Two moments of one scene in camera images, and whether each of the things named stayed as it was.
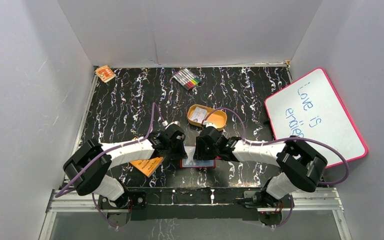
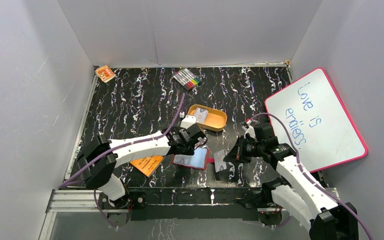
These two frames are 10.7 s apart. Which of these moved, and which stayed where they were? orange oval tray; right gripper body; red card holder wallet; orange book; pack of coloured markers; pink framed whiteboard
Moved: red card holder wallet; right gripper body
Stayed: pack of coloured markers; orange book; orange oval tray; pink framed whiteboard
